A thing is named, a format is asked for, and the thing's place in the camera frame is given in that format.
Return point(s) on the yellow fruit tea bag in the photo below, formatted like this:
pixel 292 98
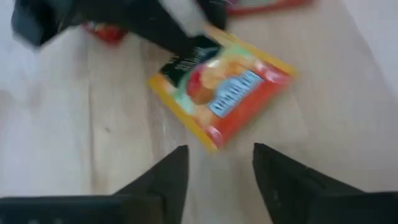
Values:
pixel 230 93

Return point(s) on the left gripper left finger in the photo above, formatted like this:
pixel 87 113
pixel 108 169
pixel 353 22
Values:
pixel 161 193

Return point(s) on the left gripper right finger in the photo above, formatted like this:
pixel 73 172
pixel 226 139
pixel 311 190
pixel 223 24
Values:
pixel 289 193

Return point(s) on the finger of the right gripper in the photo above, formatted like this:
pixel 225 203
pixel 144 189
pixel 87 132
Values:
pixel 214 12
pixel 149 25

